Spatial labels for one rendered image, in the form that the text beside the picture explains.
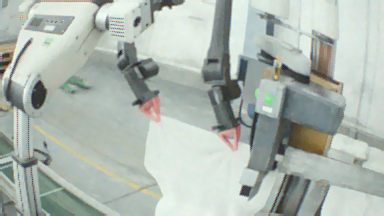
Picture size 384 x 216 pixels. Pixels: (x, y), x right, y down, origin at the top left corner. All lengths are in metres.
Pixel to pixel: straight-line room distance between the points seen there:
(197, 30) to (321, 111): 5.96
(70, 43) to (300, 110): 0.70
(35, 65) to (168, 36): 6.24
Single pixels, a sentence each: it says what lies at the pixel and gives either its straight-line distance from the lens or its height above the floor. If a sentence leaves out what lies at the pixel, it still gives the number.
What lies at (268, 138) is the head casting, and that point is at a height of 1.17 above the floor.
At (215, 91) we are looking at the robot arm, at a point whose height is 1.22.
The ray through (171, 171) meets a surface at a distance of 1.75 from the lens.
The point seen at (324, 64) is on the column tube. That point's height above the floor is 1.39.
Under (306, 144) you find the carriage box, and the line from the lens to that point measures 1.68.
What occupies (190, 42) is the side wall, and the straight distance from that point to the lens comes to 7.28.
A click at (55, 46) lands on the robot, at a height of 1.36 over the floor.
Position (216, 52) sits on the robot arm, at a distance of 1.60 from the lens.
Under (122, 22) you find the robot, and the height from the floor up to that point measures 1.43.
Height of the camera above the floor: 1.56
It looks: 14 degrees down
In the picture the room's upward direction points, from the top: 11 degrees clockwise
